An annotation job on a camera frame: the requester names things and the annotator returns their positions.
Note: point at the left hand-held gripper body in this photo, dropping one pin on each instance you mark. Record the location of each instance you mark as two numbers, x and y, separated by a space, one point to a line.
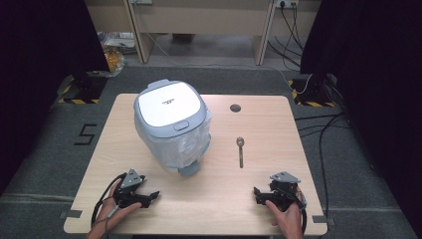
129 192

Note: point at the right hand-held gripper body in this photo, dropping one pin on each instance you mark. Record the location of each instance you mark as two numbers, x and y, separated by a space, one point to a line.
282 192

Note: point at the metal spoon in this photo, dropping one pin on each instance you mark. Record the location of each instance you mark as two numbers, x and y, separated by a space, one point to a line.
241 156

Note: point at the white grey rice cooker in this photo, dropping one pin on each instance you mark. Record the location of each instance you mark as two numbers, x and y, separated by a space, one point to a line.
169 106

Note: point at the person's right hand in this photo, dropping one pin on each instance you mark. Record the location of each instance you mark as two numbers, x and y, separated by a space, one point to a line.
290 220

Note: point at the person's left hand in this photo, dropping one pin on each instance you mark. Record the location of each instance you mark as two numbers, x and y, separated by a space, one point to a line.
111 215

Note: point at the black tape piece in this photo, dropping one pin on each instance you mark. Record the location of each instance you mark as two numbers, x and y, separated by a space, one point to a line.
322 219
71 214

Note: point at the black stand base striped tape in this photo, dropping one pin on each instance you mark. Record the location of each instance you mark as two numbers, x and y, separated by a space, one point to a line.
84 88
313 94

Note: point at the clear plastic bag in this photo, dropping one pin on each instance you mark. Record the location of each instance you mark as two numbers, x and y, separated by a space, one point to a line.
114 56

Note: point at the black curtain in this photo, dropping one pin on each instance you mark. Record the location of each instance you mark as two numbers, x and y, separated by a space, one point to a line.
43 66
381 83

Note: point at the white wall power outlet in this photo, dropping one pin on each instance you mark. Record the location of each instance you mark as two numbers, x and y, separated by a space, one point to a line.
287 2

